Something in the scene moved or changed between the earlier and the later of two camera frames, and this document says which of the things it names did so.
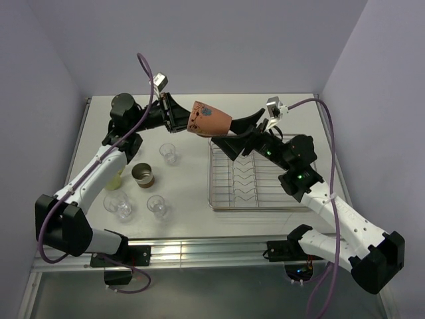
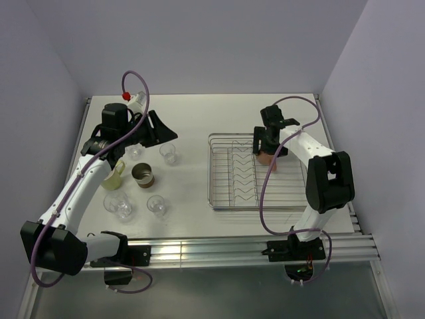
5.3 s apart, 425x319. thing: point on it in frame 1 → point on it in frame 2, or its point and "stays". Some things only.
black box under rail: (117, 275) stays
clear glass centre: (169, 152) stays
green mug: (115, 182) stays
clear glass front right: (157, 204) stays
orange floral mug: (204, 119) → (266, 159)
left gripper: (178, 116) → (159, 131)
